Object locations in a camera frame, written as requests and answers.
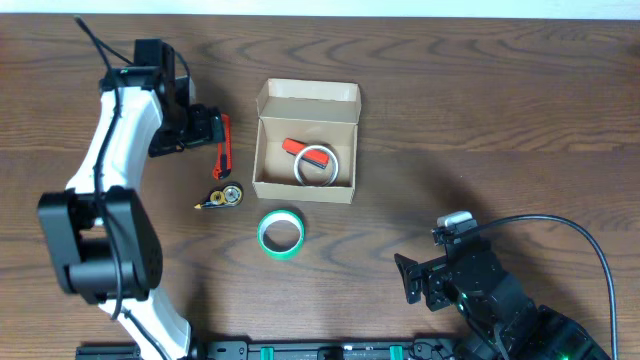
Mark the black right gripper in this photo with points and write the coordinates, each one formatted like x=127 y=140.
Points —
x=428 y=280

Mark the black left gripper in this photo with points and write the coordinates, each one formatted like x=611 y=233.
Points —
x=214 y=126

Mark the red utility knife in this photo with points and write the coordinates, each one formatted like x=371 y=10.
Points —
x=222 y=137

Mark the white tape roll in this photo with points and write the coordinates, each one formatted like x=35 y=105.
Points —
x=332 y=157

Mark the red black stapler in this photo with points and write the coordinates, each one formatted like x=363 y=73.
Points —
x=317 y=158

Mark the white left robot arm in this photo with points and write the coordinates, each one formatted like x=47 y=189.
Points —
x=100 y=239

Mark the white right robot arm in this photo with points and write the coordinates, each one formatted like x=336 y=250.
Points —
x=505 y=322

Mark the yellow black correction tape dispenser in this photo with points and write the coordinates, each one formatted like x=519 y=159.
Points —
x=223 y=196

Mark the open cardboard box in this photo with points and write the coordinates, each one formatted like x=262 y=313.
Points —
x=312 y=113

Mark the green tape roll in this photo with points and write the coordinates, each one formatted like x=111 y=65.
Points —
x=281 y=234

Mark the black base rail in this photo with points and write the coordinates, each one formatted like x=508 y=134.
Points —
x=420 y=348

